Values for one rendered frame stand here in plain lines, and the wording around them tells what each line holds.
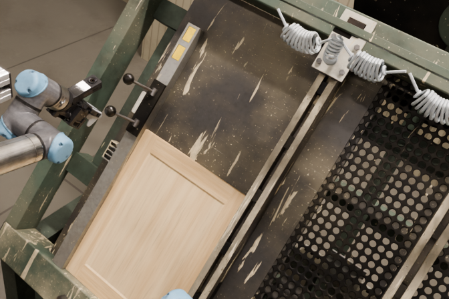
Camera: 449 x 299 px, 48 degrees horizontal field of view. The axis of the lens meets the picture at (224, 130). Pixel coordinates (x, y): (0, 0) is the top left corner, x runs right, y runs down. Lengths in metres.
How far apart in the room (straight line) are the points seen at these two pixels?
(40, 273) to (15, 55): 2.91
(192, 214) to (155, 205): 0.14
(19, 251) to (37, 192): 0.22
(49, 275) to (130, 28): 0.90
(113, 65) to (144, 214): 0.54
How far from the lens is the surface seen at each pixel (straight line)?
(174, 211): 1.67
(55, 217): 2.18
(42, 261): 1.92
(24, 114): 1.42
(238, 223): 1.53
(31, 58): 4.55
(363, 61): 1.40
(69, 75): 4.34
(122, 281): 1.78
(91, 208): 1.80
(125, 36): 1.82
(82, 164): 1.92
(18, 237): 1.99
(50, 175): 1.93
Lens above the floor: 2.45
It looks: 38 degrees down
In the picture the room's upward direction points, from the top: 14 degrees clockwise
